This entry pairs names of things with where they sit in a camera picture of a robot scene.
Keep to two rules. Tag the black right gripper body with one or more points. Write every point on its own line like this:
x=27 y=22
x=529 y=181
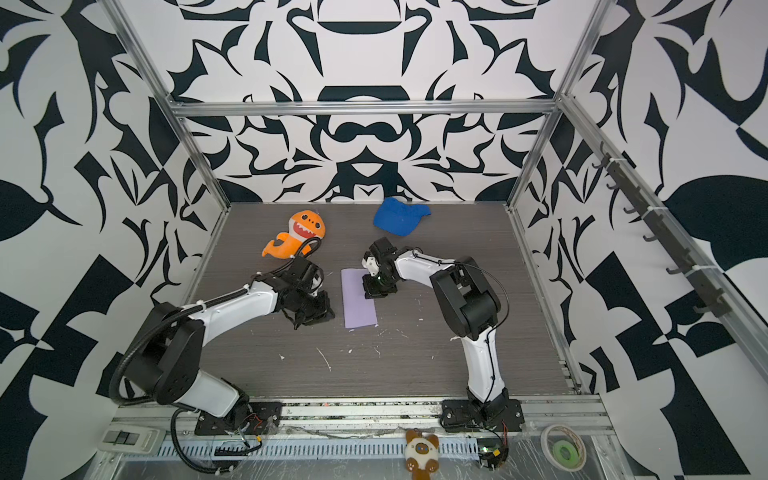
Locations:
x=381 y=276

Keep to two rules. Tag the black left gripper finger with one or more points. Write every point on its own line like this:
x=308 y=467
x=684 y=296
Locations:
x=318 y=309
x=301 y=319

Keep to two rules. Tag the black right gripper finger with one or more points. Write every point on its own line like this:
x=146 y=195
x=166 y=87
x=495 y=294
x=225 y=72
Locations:
x=373 y=288
x=389 y=286

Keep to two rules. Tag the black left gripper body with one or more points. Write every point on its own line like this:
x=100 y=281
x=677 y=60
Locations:
x=301 y=305

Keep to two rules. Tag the lilac square paper sheet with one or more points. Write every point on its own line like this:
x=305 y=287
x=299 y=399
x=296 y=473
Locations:
x=358 y=310

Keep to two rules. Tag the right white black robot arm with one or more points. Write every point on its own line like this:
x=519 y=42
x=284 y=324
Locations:
x=467 y=301

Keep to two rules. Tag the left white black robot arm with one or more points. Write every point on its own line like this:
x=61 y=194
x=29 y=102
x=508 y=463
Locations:
x=162 y=363

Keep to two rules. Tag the blue cap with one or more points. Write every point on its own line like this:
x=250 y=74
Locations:
x=399 y=218

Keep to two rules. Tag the orange shark plush toy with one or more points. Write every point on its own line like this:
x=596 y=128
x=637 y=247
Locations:
x=302 y=226

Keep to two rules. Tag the brown white plush toy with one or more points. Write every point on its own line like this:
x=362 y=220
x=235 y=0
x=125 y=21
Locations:
x=422 y=454

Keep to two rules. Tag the small black electronics board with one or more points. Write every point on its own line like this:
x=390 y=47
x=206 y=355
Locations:
x=492 y=453

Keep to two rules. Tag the white power strip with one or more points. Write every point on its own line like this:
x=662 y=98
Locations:
x=132 y=439

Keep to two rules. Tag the tape roll with green core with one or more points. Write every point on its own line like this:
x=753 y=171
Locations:
x=563 y=448

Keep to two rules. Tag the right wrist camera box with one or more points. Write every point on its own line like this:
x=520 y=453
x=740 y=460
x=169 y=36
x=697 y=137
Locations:
x=371 y=264

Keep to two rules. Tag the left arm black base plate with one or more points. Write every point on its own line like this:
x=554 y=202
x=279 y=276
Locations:
x=254 y=418

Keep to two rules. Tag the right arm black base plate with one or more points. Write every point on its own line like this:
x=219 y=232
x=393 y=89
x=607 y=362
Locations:
x=472 y=415

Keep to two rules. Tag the black wall hook rail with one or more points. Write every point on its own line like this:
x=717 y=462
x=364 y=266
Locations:
x=659 y=221

